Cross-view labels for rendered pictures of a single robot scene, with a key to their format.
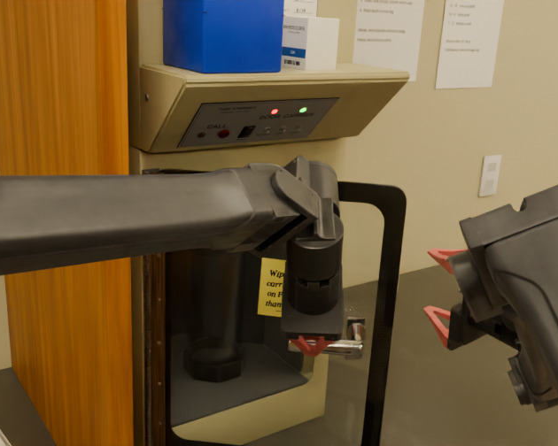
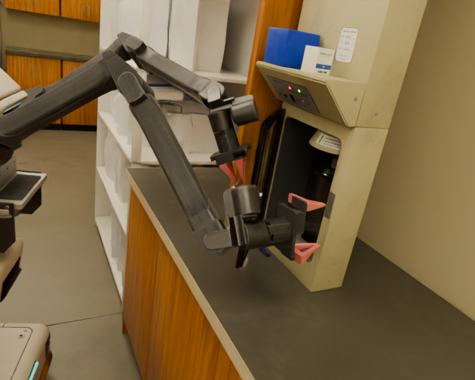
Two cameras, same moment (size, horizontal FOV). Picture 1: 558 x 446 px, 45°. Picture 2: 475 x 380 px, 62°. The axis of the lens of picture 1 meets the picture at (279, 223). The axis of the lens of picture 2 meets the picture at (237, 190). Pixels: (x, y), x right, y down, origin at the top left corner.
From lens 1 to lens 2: 133 cm
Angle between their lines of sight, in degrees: 88
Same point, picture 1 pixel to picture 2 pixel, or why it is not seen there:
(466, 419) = (315, 354)
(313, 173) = (244, 101)
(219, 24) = (269, 43)
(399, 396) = (338, 330)
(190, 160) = (294, 111)
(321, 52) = (308, 63)
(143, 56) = not seen: hidden behind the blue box
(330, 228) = (214, 111)
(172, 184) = (186, 72)
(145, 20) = not seen: hidden behind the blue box
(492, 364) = not seen: outside the picture
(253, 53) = (275, 56)
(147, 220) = (170, 74)
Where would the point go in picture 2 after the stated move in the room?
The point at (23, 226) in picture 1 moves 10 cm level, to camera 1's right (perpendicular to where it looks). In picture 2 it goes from (151, 62) to (138, 63)
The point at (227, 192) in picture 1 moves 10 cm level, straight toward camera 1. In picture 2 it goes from (195, 81) to (160, 75)
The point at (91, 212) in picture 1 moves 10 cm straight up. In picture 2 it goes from (162, 66) to (165, 30)
